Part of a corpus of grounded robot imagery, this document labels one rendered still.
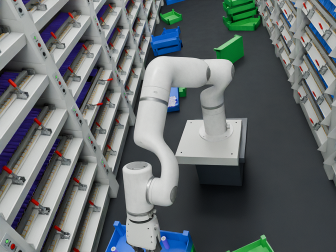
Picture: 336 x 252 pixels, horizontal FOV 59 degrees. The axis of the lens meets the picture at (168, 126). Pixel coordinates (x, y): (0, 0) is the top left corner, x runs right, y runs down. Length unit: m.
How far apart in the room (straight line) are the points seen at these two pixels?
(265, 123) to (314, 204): 0.68
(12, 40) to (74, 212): 0.81
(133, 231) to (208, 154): 0.71
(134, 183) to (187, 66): 0.42
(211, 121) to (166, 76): 0.69
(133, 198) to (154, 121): 0.23
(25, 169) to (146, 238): 0.57
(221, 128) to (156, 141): 0.79
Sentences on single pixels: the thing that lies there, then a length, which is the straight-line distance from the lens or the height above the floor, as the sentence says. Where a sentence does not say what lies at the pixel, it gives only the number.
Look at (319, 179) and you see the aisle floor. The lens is 1.87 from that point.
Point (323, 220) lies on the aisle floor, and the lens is 1.72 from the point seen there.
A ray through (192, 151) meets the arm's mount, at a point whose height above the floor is 0.34.
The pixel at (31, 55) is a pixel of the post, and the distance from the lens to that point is 1.42.
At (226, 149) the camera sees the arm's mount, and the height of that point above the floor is 0.33.
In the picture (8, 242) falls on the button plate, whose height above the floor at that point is 0.66.
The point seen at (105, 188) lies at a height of 0.14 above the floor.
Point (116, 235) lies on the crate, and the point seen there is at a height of 0.43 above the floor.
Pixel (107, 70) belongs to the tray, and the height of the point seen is 0.53.
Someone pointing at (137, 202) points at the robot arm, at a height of 0.77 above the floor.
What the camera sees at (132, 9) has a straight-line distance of 3.22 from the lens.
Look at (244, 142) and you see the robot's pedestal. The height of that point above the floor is 0.28.
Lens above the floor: 1.43
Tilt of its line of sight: 38 degrees down
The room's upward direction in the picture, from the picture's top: 17 degrees counter-clockwise
